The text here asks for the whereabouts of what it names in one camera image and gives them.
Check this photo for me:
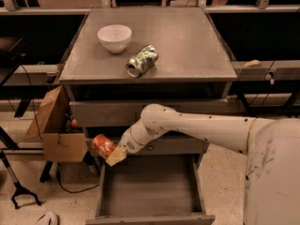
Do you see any brown cardboard box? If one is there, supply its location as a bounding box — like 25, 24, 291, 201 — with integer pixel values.
23, 85, 88, 162

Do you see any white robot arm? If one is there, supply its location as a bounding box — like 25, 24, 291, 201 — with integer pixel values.
106, 104, 300, 225

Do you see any black tripod stand leg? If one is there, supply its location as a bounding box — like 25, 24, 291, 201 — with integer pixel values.
0, 149, 41, 209

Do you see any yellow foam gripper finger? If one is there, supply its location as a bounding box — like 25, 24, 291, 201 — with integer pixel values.
106, 147, 127, 167

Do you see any grey metal side bench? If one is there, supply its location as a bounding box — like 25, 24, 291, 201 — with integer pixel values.
232, 60, 300, 82

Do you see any yellow foam scrap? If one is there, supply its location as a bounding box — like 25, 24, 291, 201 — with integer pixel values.
244, 59, 260, 68

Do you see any green soda can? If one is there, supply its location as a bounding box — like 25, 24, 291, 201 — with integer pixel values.
126, 45, 158, 78

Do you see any grey top drawer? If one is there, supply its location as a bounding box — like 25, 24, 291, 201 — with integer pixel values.
68, 97, 233, 128

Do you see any grey three-drawer cabinet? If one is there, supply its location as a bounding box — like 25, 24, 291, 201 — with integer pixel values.
58, 7, 238, 225

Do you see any black floor cable left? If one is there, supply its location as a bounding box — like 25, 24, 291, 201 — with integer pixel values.
55, 163, 100, 195

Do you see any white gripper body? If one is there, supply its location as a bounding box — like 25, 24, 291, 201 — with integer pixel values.
118, 120, 154, 154

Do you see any white ceramic bowl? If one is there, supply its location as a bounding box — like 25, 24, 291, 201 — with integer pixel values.
97, 24, 132, 53

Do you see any grey open bottom drawer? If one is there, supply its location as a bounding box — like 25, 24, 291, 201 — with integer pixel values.
85, 155, 216, 225

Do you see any grey middle drawer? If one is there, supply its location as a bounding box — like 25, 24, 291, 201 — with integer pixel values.
86, 136, 208, 156

